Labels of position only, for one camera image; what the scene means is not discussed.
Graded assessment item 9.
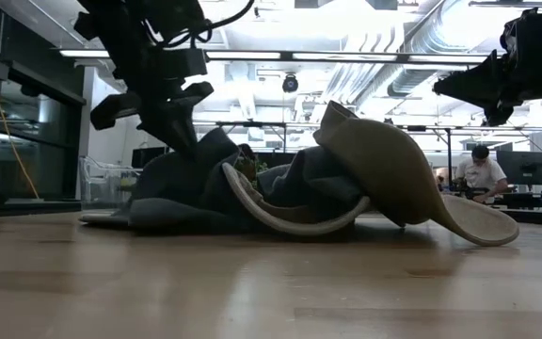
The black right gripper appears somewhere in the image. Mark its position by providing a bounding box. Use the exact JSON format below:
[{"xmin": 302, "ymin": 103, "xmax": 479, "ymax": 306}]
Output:
[{"xmin": 433, "ymin": 40, "xmax": 542, "ymax": 127}]

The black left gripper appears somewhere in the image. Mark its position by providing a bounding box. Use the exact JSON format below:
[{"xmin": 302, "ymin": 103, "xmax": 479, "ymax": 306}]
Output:
[{"xmin": 89, "ymin": 77, "xmax": 215, "ymax": 159}]

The grey baseball cap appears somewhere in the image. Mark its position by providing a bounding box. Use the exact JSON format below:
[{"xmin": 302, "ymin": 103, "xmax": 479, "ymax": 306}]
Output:
[
  {"xmin": 255, "ymin": 144, "xmax": 367, "ymax": 225},
  {"xmin": 78, "ymin": 126, "xmax": 258, "ymax": 235}
]

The black computer monitor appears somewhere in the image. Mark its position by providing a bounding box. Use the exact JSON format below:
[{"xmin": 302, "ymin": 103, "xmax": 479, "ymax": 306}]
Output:
[
  {"xmin": 131, "ymin": 146, "xmax": 169, "ymax": 170},
  {"xmin": 496, "ymin": 150, "xmax": 542, "ymax": 186}
]

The ceiling light strip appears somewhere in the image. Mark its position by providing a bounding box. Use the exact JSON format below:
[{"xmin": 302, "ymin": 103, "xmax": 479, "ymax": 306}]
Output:
[
  {"xmin": 58, "ymin": 48, "xmax": 112, "ymax": 59},
  {"xmin": 406, "ymin": 54, "xmax": 488, "ymax": 65},
  {"xmin": 292, "ymin": 52, "xmax": 399, "ymax": 63},
  {"xmin": 204, "ymin": 50, "xmax": 282, "ymax": 61}
]

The person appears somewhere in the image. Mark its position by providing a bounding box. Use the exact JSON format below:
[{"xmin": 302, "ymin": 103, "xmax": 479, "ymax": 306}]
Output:
[{"xmin": 454, "ymin": 144, "xmax": 510, "ymax": 204}]

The potted green succulent plant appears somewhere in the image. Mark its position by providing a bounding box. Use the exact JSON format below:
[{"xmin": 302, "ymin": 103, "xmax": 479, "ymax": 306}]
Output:
[{"xmin": 234, "ymin": 154, "xmax": 271, "ymax": 190}]

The clear plastic bin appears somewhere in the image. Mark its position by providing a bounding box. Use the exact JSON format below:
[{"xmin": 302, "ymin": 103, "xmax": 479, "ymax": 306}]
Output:
[{"xmin": 78, "ymin": 155, "xmax": 143, "ymax": 213}]

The black framed glass partition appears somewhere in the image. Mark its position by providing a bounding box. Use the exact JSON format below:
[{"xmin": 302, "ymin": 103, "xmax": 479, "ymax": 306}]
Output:
[{"xmin": 0, "ymin": 0, "xmax": 88, "ymax": 204}]

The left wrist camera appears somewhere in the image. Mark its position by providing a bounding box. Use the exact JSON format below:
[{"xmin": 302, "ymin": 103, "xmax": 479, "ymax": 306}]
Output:
[{"xmin": 156, "ymin": 46, "xmax": 209, "ymax": 79}]

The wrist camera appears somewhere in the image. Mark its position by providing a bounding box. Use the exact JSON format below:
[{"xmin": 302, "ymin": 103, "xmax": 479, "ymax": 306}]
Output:
[
  {"xmin": 156, "ymin": 46, "xmax": 209, "ymax": 79},
  {"xmin": 500, "ymin": 8, "xmax": 542, "ymax": 54}
]

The silver ventilation duct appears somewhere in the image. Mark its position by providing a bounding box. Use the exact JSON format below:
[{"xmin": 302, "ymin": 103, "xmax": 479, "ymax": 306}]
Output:
[{"xmin": 386, "ymin": 0, "xmax": 488, "ymax": 100}]

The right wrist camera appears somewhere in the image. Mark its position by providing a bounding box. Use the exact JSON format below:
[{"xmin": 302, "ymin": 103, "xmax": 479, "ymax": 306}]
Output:
[{"xmin": 500, "ymin": 8, "xmax": 542, "ymax": 54}]

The black hanging dome camera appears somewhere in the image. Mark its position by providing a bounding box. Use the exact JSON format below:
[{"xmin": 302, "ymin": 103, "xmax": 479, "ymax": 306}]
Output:
[{"xmin": 281, "ymin": 73, "xmax": 300, "ymax": 94}]

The black aluminium table frame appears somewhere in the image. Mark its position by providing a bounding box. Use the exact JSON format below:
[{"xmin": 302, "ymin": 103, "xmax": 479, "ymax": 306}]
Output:
[{"xmin": 0, "ymin": 200, "xmax": 542, "ymax": 228}]

